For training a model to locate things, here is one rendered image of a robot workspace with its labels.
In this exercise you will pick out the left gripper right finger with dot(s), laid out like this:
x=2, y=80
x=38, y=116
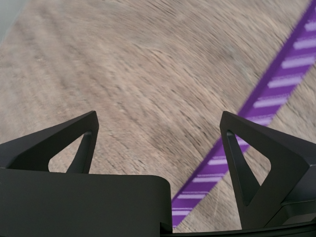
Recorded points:
x=293, y=169

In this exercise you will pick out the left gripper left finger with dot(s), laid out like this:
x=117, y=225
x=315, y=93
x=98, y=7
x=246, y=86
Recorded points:
x=34, y=151

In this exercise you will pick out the purple striped necktie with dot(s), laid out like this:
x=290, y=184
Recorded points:
x=287, y=73

